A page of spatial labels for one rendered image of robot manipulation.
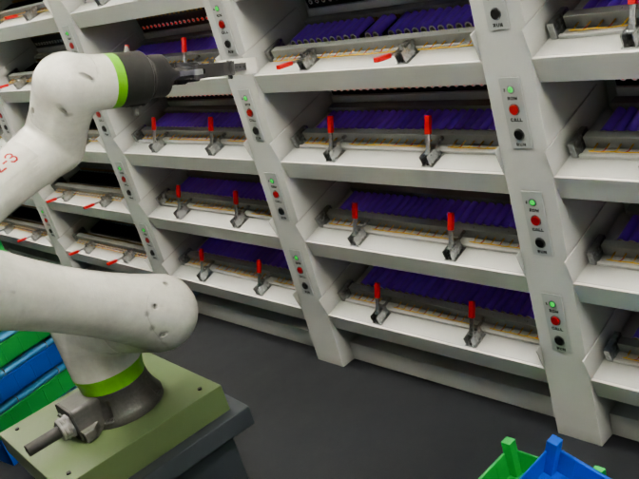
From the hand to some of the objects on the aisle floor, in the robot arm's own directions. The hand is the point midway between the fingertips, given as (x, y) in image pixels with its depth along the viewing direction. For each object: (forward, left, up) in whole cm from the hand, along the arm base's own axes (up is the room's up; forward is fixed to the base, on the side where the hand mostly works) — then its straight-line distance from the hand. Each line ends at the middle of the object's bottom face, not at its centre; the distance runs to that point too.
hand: (237, 67), depth 160 cm
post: (+29, -44, -83) cm, 98 cm away
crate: (-7, -67, -80) cm, 104 cm away
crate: (-8, -50, -84) cm, 98 cm away
